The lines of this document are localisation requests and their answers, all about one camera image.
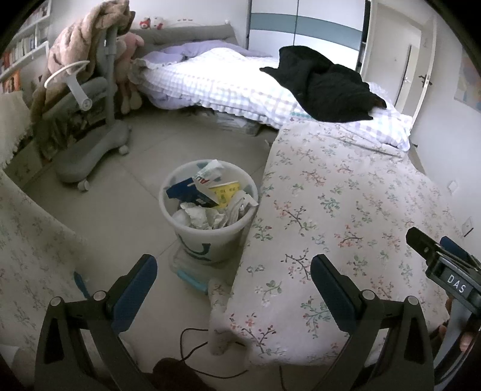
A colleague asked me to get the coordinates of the blue plastic piece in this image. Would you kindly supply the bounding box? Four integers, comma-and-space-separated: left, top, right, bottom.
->
74, 271, 89, 300

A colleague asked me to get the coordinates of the black cable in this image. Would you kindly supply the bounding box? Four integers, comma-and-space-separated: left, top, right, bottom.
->
179, 327, 249, 379

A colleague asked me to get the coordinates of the yellow white paper bag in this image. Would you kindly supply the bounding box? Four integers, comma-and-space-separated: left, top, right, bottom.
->
208, 181, 242, 208

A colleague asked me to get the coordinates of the floral bedspread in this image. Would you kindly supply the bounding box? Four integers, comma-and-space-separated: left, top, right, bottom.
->
208, 120, 471, 368

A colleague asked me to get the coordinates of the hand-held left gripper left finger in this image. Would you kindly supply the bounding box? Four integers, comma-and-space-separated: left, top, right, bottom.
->
34, 254, 158, 391

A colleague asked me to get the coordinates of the clear plastic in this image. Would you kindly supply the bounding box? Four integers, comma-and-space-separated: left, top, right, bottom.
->
225, 189, 259, 225

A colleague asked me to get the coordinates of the white bookshelf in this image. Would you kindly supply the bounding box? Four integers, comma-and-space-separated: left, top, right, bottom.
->
0, 0, 52, 95

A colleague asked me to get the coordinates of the wall poster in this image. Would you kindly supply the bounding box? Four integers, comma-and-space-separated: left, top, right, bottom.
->
453, 52, 481, 110

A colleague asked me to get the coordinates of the pink plush toy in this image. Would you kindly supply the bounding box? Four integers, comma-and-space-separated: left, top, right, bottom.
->
114, 32, 146, 114

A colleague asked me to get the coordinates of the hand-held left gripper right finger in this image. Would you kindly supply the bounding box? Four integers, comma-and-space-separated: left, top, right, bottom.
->
310, 254, 437, 391

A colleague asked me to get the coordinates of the grey padded headboard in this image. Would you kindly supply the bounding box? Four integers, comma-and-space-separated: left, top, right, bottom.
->
130, 23, 236, 52

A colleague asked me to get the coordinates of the white tissue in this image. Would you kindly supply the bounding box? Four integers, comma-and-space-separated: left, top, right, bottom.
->
172, 202, 231, 230

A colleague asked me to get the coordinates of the white red plush toy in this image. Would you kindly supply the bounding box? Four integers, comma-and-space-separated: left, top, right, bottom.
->
139, 16, 167, 31

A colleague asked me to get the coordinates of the brown fluffy blanket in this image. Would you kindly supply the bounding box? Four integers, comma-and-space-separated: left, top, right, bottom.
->
29, 0, 136, 123

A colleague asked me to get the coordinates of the person's right hand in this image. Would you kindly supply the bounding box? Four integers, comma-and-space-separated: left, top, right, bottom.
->
459, 330, 478, 353

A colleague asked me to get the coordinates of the cream fringed cloth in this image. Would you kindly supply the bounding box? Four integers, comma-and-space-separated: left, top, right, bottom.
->
0, 91, 33, 171

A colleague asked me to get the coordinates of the white door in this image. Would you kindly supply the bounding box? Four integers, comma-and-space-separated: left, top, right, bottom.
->
366, 18, 437, 118

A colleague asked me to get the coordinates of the dark blue box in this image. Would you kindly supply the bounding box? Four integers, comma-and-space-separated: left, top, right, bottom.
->
166, 178, 219, 208

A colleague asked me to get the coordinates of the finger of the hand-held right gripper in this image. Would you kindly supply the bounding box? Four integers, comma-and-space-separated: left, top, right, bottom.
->
406, 226, 446, 266
439, 236, 481, 270

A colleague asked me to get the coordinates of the grey flat storage bag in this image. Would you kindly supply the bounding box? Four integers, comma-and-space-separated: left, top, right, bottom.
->
213, 112, 264, 137

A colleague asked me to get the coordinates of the dark maroon cloth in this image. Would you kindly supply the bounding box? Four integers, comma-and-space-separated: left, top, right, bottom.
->
152, 357, 212, 391

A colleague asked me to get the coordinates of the white teal wardrobe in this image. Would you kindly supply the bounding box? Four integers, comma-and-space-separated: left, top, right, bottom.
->
246, 0, 368, 71

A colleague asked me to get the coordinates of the grey rolling chair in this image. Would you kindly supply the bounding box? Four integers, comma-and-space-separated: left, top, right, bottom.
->
32, 26, 133, 193

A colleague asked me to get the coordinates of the white plastic trash bin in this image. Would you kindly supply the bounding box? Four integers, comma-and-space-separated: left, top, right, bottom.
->
158, 160, 259, 264

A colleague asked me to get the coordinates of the clear box with blue lid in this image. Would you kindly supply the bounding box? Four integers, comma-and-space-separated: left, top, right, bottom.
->
170, 247, 212, 294

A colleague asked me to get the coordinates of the black knitted cloth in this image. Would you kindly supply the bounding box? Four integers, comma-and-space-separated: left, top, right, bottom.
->
259, 45, 388, 123

